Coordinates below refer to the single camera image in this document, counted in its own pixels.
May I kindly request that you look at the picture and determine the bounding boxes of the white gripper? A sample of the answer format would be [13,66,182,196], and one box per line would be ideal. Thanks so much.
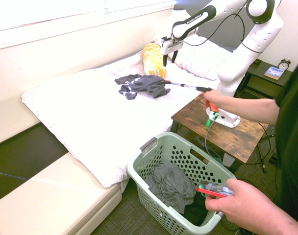
[161,39,184,67]

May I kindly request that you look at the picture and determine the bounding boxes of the reacher grabber tool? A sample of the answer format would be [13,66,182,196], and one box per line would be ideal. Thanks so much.
[160,78,219,114]

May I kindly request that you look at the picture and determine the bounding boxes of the dark navy clothes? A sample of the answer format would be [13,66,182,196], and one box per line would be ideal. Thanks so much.
[114,73,171,100]

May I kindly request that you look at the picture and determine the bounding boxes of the red smartphone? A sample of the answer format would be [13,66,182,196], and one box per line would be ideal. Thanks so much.
[196,182,234,198]

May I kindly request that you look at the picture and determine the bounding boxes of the person's left forearm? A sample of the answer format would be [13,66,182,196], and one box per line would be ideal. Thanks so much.
[247,195,298,235]

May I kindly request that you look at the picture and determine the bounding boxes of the person's right forearm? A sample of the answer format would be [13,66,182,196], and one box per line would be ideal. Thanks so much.
[224,95,281,125]

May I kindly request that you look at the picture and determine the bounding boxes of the green plastic laundry basket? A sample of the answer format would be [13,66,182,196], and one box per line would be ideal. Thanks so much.
[127,132,238,235]

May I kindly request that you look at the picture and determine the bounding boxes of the person's right hand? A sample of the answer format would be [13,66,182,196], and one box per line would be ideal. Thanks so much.
[203,89,229,111]

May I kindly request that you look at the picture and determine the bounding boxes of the person's left hand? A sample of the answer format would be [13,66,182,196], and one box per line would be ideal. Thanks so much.
[204,178,270,230]

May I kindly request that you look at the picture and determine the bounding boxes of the yellow patterned bolster pillow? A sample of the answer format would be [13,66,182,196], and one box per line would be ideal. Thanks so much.
[142,43,167,76]

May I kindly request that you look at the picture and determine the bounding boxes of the grey headboard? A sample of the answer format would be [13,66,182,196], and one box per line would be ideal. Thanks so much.
[173,0,242,53]

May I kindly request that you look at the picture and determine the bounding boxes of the window blind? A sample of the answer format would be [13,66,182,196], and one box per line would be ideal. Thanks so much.
[104,0,176,14]

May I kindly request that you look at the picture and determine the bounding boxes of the black nightstand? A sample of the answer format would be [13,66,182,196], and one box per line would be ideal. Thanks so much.
[234,60,293,100]

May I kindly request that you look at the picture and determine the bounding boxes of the white quilted blanket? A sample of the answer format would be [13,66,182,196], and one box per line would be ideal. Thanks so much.
[21,47,222,189]

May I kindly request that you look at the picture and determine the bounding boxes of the blue paperback book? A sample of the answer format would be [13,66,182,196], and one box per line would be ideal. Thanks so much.
[263,66,286,80]

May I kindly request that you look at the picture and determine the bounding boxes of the rustic wooden side table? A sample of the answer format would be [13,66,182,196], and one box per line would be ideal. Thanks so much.
[170,93,270,174]

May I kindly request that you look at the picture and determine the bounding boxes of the black alarm clock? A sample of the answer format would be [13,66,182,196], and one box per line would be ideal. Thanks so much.
[278,57,292,72]

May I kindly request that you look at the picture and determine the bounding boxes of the grey garment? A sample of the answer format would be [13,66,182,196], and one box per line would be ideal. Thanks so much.
[144,161,197,214]

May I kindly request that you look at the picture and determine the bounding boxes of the person's black shirt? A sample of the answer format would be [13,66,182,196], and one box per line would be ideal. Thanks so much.
[273,57,298,221]

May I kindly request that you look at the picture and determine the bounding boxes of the black garment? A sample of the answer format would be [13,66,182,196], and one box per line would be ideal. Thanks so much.
[184,193,210,227]

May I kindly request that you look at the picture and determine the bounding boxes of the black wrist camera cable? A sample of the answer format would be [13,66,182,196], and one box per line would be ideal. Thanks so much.
[183,13,247,47]

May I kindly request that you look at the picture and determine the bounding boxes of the black floor cable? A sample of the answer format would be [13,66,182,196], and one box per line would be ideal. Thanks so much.
[255,122,278,173]

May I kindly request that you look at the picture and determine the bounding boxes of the cream upholstered bed frame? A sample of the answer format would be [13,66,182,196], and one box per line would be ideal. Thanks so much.
[0,96,130,235]

